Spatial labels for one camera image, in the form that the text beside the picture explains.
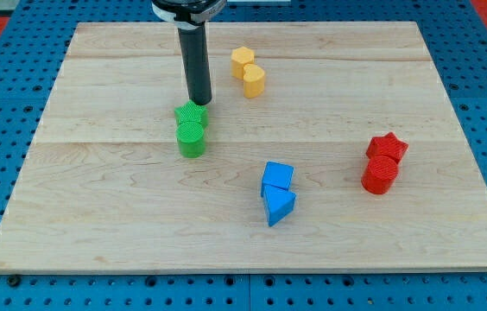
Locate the red star block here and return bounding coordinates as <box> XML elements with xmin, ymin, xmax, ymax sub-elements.
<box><xmin>365</xmin><ymin>132</ymin><xmax>408</xmax><ymax>164</ymax></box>

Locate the green star block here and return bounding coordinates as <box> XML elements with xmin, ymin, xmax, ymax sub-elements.
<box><xmin>174</xmin><ymin>100</ymin><xmax>209</xmax><ymax>129</ymax></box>

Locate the yellow hexagon block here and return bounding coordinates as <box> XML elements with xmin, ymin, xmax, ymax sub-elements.
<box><xmin>231</xmin><ymin>47</ymin><xmax>255</xmax><ymax>79</ymax></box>

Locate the yellow heart block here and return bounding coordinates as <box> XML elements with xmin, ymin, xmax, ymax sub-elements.
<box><xmin>243</xmin><ymin>64</ymin><xmax>266</xmax><ymax>98</ymax></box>

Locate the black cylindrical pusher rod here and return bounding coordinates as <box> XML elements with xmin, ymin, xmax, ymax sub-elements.
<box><xmin>178</xmin><ymin>24</ymin><xmax>212</xmax><ymax>105</ymax></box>

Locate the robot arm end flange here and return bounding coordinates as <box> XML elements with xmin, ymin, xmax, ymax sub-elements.
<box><xmin>151</xmin><ymin>0</ymin><xmax>227</xmax><ymax>30</ymax></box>

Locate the blue triangle block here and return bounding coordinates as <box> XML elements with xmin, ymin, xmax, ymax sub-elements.
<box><xmin>262</xmin><ymin>185</ymin><xmax>296</xmax><ymax>226</ymax></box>

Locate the green cylinder block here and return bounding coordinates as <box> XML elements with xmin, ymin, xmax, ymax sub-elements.
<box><xmin>176</xmin><ymin>122</ymin><xmax>206</xmax><ymax>158</ymax></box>

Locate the blue cube block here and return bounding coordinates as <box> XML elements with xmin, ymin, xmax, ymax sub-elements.
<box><xmin>260</xmin><ymin>162</ymin><xmax>294</xmax><ymax>196</ymax></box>

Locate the red cylinder block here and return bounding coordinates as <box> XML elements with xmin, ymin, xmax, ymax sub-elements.
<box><xmin>361</xmin><ymin>155</ymin><xmax>399</xmax><ymax>194</ymax></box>

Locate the wooden board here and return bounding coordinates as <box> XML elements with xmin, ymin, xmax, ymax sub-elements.
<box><xmin>0</xmin><ymin>22</ymin><xmax>487</xmax><ymax>275</ymax></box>

